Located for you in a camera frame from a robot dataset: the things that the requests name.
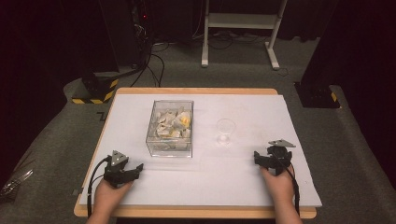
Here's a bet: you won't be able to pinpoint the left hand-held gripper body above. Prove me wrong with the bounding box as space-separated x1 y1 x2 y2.
103 149 130 189

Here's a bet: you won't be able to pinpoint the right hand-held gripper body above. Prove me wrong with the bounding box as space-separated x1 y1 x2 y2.
266 139 296 176

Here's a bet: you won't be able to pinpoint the clear plastic box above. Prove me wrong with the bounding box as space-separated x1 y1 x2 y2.
145 99 194 159

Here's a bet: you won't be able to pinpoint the clear plastic cup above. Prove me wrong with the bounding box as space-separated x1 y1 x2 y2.
216 118 236 147

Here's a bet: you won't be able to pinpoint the pile of tea bags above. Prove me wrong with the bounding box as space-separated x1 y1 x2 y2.
154 106 191 150

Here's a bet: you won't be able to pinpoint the person's left hand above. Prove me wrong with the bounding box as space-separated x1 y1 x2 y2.
92 178 134 217

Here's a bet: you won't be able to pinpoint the person's right hand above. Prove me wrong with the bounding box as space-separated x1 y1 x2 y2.
261 164 295 207

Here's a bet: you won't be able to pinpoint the white table mat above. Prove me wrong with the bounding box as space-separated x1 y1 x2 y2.
78 93 323 208

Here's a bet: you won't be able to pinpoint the wooden table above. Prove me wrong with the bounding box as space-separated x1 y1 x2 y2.
73 87 318 219

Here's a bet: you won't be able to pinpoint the black stand base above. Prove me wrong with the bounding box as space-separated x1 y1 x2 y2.
293 81 341 109

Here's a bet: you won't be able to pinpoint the yellow-black striped stand base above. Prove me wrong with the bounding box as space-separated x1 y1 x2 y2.
71 72 120 105

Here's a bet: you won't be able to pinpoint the crumpled clear plastic wrap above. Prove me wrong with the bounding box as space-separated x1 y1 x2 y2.
0 168 35 200

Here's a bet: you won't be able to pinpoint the dark curtain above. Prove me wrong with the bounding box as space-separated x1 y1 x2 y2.
0 0 106 188
300 0 396 175

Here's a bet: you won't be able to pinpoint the white metal stand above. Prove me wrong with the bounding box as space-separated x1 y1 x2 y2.
201 0 288 71

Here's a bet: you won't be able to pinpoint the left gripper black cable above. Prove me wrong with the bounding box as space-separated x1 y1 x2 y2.
86 156 112 218

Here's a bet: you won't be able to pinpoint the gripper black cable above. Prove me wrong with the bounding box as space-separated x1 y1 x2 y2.
279 155 301 217
86 156 112 218

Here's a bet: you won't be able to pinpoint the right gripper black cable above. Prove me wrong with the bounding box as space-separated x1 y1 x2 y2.
279 155 301 217

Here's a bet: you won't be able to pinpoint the black cable bundle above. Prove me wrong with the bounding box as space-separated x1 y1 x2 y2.
130 22 171 89

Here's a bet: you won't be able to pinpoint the black floor cables under stand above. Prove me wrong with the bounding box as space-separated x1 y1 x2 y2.
191 29 269 50

